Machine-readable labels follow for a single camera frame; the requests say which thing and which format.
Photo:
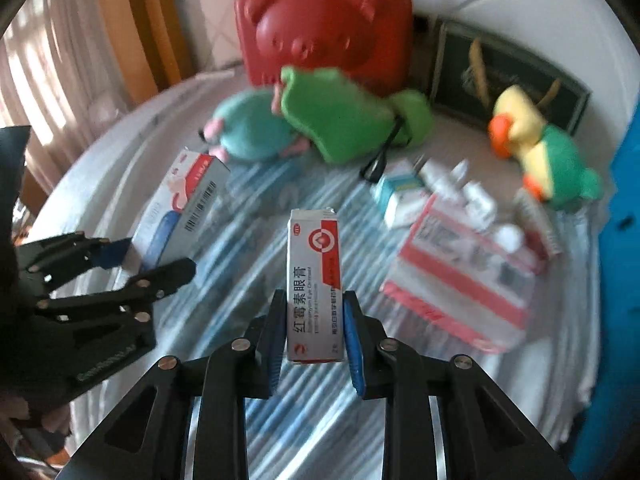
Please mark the teal white tablets box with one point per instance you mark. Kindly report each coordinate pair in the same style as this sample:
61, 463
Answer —
400, 199

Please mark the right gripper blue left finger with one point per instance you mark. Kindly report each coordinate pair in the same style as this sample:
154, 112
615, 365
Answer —
270, 345

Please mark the red white eye ointment box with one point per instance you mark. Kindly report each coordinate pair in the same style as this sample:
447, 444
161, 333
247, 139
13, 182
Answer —
314, 287

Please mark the green frog plush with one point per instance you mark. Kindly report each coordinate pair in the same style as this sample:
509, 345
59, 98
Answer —
344, 120

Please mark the blue plastic storage crate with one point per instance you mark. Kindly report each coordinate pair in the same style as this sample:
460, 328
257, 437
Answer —
611, 424

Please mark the white red label parcel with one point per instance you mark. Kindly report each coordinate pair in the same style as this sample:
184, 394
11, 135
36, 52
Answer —
462, 281

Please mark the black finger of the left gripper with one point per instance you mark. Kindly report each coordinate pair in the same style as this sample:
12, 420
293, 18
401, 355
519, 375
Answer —
150, 279

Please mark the white eye drop vials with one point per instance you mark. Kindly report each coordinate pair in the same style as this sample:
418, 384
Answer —
479, 207

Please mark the small red white box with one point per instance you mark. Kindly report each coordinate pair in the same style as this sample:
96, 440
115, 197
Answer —
531, 216

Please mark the red bear-face plastic case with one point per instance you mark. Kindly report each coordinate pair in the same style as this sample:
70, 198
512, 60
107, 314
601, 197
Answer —
369, 40

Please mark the striped grey cloth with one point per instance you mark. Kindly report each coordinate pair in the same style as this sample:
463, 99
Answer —
315, 427

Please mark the teal pig plush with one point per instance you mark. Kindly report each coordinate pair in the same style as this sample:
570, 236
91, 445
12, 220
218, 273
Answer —
243, 126

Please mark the yellow green duck plush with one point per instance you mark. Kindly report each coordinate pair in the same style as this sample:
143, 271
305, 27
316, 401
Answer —
553, 170

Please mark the dark green framed box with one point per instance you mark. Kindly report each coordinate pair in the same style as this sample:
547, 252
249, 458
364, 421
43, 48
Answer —
463, 69

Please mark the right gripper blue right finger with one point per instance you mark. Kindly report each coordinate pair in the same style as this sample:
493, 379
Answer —
362, 336

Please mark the white blue medicine box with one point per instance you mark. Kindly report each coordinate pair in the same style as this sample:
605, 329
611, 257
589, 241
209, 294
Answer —
177, 211

